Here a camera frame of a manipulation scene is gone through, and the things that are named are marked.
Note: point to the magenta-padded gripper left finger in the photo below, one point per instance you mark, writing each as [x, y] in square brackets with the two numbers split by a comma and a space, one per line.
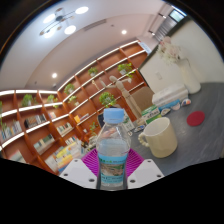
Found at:
[78, 171]

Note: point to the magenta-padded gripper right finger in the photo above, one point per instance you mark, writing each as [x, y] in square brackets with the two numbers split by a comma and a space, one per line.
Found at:
[146, 171]

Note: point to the clear blue-capped water bottle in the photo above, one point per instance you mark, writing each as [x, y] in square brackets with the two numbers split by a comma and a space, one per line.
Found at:
[113, 150]

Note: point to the colourful book stack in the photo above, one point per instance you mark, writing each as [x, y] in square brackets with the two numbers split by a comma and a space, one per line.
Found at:
[68, 155]

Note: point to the cream ceramic mug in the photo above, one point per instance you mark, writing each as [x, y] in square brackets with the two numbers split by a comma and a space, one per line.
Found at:
[161, 138]

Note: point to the orange wooden shelf unit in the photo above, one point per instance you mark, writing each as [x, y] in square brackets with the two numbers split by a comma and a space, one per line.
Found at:
[50, 133]

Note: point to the dark chair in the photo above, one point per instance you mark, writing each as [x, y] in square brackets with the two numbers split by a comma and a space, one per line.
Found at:
[101, 118]

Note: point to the small painted stone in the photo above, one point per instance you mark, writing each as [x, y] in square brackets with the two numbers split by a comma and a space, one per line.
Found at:
[175, 106]
[165, 111]
[186, 102]

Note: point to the flat round red coaster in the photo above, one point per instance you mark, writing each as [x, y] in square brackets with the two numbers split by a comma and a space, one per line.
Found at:
[195, 118]

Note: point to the tan chair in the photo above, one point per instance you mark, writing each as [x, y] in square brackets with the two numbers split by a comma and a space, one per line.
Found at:
[143, 98]

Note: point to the wooden artist mannequin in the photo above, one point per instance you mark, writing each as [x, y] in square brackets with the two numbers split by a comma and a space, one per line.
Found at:
[125, 93]

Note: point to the round recessed ceiling light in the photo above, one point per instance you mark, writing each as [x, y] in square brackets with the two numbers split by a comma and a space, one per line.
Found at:
[54, 75]
[124, 32]

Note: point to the white ceramic vase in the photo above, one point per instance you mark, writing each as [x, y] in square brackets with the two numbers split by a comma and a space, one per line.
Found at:
[190, 78]

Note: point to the pink white flower bouquet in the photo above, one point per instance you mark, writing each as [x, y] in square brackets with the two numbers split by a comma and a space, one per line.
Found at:
[169, 50]

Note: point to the branched ceiling lamp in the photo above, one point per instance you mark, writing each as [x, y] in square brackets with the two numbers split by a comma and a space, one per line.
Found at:
[70, 29]

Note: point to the grey curtain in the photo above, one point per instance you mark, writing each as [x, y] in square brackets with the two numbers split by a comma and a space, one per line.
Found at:
[165, 28]

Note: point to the ceiling air vent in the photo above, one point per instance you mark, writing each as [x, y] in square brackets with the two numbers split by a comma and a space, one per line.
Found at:
[95, 24]

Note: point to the window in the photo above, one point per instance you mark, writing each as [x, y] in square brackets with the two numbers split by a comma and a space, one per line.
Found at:
[176, 15]

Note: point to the white wall switch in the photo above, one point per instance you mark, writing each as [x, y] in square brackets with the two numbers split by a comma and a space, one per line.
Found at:
[159, 76]

